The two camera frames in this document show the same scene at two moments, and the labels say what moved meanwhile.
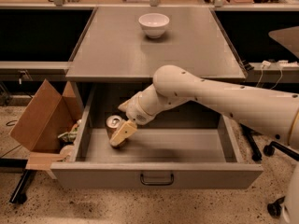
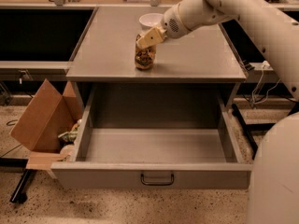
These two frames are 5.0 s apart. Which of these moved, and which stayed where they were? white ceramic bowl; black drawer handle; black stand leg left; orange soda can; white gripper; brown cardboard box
Moved: white gripper; orange soda can
Stayed: white ceramic bowl; brown cardboard box; black drawer handle; black stand leg left
